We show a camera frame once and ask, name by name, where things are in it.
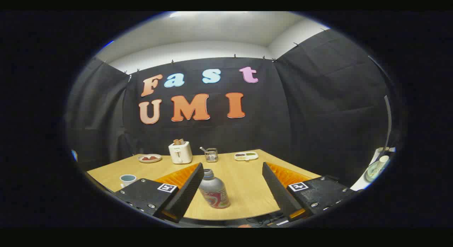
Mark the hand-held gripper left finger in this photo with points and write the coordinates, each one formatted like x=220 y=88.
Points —
x=185 y=195

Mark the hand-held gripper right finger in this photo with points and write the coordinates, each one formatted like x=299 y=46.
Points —
x=277 y=190

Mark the silver juice bottle pink label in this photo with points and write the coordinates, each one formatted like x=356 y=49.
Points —
x=214 y=194

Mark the white cup blue inside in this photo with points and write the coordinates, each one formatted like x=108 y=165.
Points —
x=127 y=179

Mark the white paper cup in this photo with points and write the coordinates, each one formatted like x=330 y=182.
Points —
x=383 y=161

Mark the wooden table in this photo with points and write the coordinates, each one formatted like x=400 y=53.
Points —
x=242 y=183

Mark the white toaster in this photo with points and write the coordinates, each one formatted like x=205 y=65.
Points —
x=180 y=154

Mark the white divided tray with food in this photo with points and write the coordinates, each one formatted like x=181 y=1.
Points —
x=246 y=156

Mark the small plate with red food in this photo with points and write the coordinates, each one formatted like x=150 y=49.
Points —
x=149 y=158

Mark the toast slices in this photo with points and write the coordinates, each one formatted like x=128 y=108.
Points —
x=178 y=141

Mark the black backdrop cloth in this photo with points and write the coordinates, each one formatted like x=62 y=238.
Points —
x=300 y=116

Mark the white side table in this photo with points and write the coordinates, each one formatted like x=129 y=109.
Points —
x=361 y=183

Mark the green plate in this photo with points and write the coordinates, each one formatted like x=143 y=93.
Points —
x=372 y=173

